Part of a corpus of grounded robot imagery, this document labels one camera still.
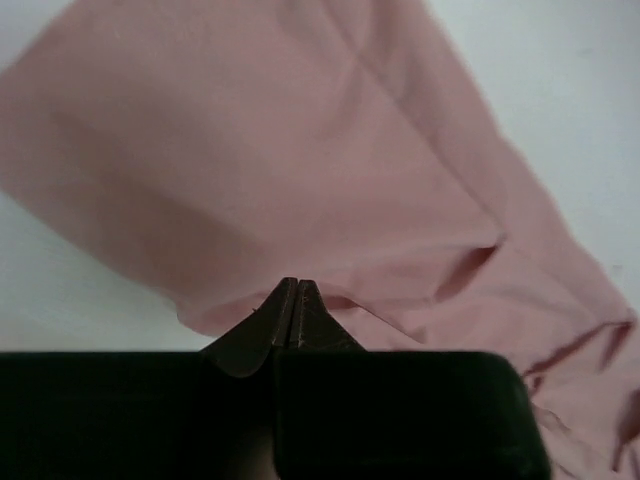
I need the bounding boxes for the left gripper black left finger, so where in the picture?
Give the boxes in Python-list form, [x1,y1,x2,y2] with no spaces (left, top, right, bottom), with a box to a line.
[1,278,298,479]

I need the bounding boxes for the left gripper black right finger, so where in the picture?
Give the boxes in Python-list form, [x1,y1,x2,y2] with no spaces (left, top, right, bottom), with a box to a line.
[273,280,550,479]

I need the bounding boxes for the pink trousers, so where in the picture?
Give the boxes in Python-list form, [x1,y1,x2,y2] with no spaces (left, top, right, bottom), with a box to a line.
[1,1,639,479]

